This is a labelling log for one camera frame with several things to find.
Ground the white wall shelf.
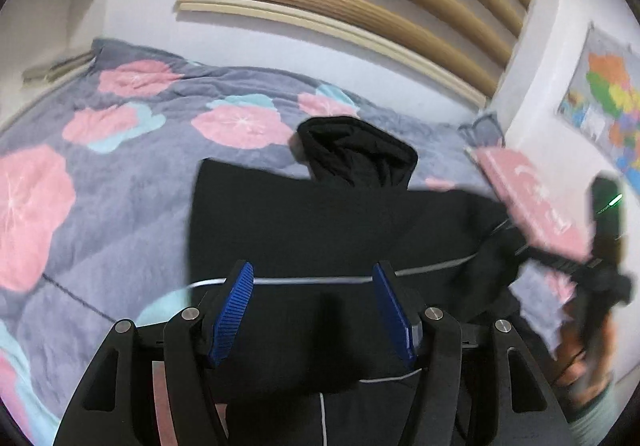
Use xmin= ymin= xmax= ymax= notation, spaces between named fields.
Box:
xmin=0 ymin=0 xmax=115 ymax=94

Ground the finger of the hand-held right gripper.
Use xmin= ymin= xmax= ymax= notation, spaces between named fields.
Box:
xmin=517 ymin=243 xmax=597 ymax=279

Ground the flat grey bedside object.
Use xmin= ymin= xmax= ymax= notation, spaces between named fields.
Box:
xmin=22 ymin=52 xmax=95 ymax=83

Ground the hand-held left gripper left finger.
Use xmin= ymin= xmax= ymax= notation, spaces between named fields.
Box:
xmin=52 ymin=260 xmax=256 ymax=446

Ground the black hooded jacket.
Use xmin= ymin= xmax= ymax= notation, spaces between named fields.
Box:
xmin=187 ymin=116 xmax=532 ymax=446

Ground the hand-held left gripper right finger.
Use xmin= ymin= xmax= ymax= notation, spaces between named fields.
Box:
xmin=371 ymin=261 xmax=576 ymax=446

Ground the person's right hand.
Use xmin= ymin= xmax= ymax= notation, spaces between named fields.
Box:
xmin=554 ymin=299 xmax=617 ymax=409

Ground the grey floral blanket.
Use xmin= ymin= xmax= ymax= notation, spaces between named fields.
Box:
xmin=0 ymin=37 xmax=593 ymax=446

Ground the colourful wall map poster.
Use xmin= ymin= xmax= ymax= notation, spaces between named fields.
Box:
xmin=555 ymin=21 xmax=640 ymax=201

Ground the grey pillow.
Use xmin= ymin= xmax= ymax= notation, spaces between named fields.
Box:
xmin=457 ymin=110 xmax=507 ymax=150

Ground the pink pillow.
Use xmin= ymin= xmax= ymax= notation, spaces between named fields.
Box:
xmin=472 ymin=146 xmax=595 ymax=263

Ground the thin black cord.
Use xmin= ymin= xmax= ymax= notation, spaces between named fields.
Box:
xmin=42 ymin=275 xmax=110 ymax=323

